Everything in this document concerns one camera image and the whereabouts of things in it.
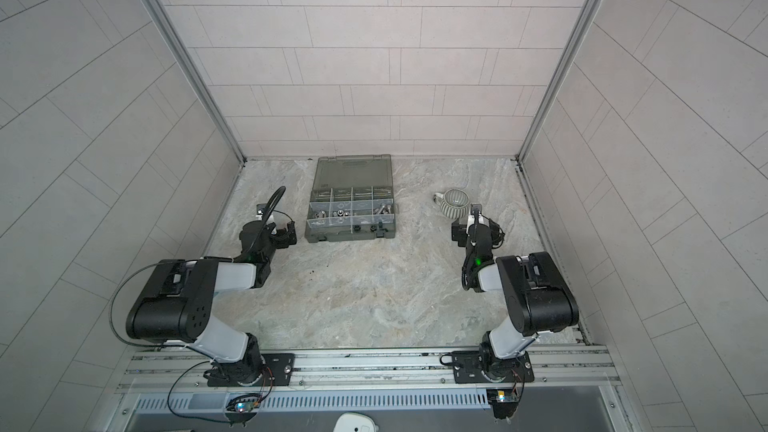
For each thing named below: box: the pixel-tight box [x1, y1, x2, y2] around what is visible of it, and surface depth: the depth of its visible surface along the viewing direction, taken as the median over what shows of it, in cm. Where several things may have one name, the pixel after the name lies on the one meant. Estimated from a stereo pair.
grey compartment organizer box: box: [305, 154, 399, 243], surface depth 101 cm
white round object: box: [333, 411, 379, 432], surface depth 64 cm
